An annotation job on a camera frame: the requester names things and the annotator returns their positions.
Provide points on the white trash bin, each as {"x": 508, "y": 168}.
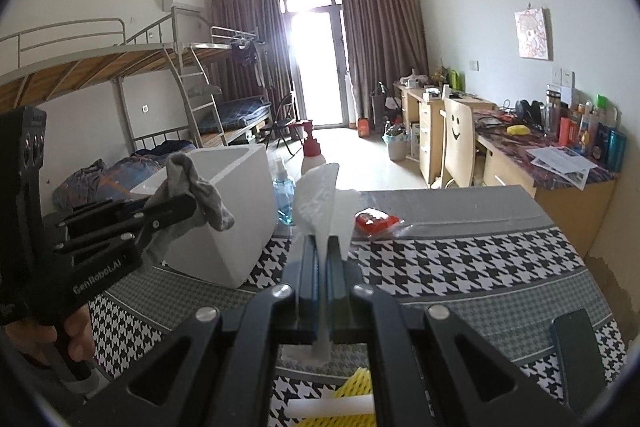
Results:
{"x": 396, "y": 147}

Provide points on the yellow foam net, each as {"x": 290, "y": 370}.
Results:
{"x": 357, "y": 382}

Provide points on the white lotion pump bottle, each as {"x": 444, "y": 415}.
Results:
{"x": 312, "y": 147}

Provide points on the wooden chair with smiley face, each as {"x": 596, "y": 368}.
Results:
{"x": 460, "y": 142}

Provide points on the yellow desk object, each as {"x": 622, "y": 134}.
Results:
{"x": 517, "y": 130}

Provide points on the hanging dark clothes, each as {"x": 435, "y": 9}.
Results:
{"x": 246, "y": 54}

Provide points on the white foam box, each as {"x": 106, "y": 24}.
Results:
{"x": 230, "y": 232}

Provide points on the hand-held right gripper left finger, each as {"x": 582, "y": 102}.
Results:
{"x": 300, "y": 297}

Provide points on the white tissue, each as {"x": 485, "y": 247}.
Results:
{"x": 320, "y": 197}

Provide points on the wooden desk with printed cover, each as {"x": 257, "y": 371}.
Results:
{"x": 565, "y": 207}

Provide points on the printed papers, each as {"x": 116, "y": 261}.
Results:
{"x": 560, "y": 162}

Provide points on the grey sock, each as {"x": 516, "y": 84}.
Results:
{"x": 200, "y": 187}

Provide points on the black headphones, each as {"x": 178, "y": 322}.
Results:
{"x": 527, "y": 112}

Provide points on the brown curtain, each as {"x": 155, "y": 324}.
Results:
{"x": 385, "y": 42}
{"x": 240, "y": 17}

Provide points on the black folding chair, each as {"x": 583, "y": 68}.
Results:
{"x": 282, "y": 122}

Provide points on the small metal bunk bed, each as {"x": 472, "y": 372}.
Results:
{"x": 225, "y": 47}

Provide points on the white air conditioner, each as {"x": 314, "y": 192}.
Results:
{"x": 182, "y": 1}

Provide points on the pink wall picture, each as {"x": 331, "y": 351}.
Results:
{"x": 532, "y": 34}

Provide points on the orange container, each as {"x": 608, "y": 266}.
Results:
{"x": 363, "y": 128}

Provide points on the blue quilt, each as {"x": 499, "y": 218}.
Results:
{"x": 135, "y": 169}

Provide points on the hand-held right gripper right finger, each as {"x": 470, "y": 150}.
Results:
{"x": 340, "y": 297}

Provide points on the black bag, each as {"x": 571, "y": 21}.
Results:
{"x": 382, "y": 104}

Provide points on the plain wooden desk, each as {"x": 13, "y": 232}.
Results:
{"x": 430, "y": 132}

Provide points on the black smartphone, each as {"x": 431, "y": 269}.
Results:
{"x": 580, "y": 357}

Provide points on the red snack packet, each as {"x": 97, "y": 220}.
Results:
{"x": 375, "y": 221}

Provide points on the large metal bunk bed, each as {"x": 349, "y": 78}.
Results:
{"x": 90, "y": 67}

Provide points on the houndstooth tablecloth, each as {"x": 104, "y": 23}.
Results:
{"x": 475, "y": 257}

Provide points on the blue spray bottle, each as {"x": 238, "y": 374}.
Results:
{"x": 284, "y": 197}

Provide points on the person's left hand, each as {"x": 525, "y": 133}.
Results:
{"x": 80, "y": 337}

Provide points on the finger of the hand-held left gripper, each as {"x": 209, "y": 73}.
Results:
{"x": 160, "y": 212}
{"x": 100, "y": 243}

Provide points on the glass balcony door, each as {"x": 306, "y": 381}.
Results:
{"x": 315, "y": 57}

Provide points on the row of toiletry bottles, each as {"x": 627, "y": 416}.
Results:
{"x": 590, "y": 132}

